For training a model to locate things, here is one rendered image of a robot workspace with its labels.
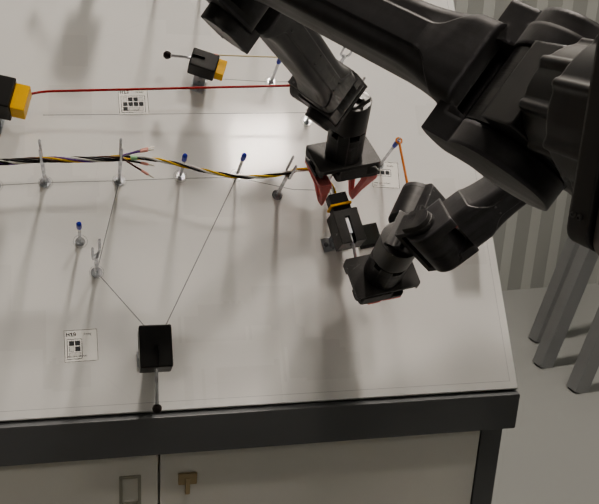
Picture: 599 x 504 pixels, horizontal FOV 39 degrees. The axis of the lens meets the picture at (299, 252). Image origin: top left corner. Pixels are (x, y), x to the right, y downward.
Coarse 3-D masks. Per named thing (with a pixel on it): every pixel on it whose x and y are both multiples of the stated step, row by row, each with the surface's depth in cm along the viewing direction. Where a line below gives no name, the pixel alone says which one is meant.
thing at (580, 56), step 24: (576, 48) 46; (552, 72) 45; (576, 72) 43; (528, 96) 47; (552, 96) 44; (576, 96) 42; (528, 120) 47; (552, 120) 44; (576, 120) 42; (528, 144) 48; (552, 144) 44; (576, 144) 42; (576, 168) 42; (576, 192) 42; (576, 216) 42; (576, 240) 42
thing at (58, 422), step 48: (0, 432) 122; (48, 432) 124; (96, 432) 126; (144, 432) 128; (192, 432) 130; (240, 432) 131; (288, 432) 133; (336, 432) 135; (384, 432) 138; (432, 432) 140
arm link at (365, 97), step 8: (368, 96) 124; (360, 104) 122; (368, 104) 123; (352, 112) 122; (360, 112) 122; (368, 112) 123; (344, 120) 123; (352, 120) 123; (360, 120) 123; (368, 120) 125; (344, 128) 124; (352, 128) 124; (360, 128) 124; (344, 136) 125; (352, 136) 125
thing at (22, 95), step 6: (18, 84) 129; (18, 90) 129; (24, 90) 129; (30, 90) 130; (12, 96) 128; (18, 96) 128; (24, 96) 128; (30, 96) 131; (12, 102) 128; (18, 102) 128; (24, 102) 128; (12, 108) 128; (18, 108) 128; (24, 108) 128; (12, 114) 129; (18, 114) 129; (24, 114) 129
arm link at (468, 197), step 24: (456, 192) 112; (480, 192) 109; (504, 192) 108; (456, 216) 109; (480, 216) 109; (504, 216) 109; (432, 240) 110; (456, 240) 111; (480, 240) 111; (432, 264) 113; (456, 264) 112
